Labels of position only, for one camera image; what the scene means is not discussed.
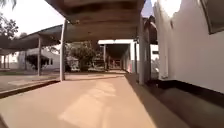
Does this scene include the white fascia canopy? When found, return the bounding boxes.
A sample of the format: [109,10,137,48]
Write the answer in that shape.
[97,38,137,73]

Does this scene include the green tree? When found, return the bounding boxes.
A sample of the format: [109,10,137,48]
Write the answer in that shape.
[65,41,102,73]

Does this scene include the tan concrete walkway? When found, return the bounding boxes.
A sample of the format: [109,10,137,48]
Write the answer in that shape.
[0,73,192,128]

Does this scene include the brown canopy roof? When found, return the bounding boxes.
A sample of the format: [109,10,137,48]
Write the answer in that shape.
[44,0,148,43]

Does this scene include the white building with dark windows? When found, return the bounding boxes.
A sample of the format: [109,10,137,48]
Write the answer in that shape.
[8,47,62,71]

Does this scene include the dark bush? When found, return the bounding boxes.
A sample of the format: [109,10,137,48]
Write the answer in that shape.
[25,54,50,71]

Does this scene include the plain white building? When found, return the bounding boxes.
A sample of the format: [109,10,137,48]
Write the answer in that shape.
[152,0,224,95]

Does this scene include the grey side canopy roof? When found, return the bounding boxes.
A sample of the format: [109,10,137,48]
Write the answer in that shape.
[0,24,64,56]

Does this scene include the dark kerb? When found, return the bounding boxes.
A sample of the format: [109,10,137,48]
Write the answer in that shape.
[0,74,126,100]

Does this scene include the grey paved yard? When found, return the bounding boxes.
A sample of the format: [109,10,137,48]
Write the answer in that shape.
[0,73,62,93]

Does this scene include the tall tree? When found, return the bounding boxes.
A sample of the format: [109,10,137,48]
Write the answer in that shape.
[0,13,20,40]

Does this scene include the grey canopy post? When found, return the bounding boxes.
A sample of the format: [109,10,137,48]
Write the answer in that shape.
[36,36,42,77]
[137,15,147,86]
[59,19,68,82]

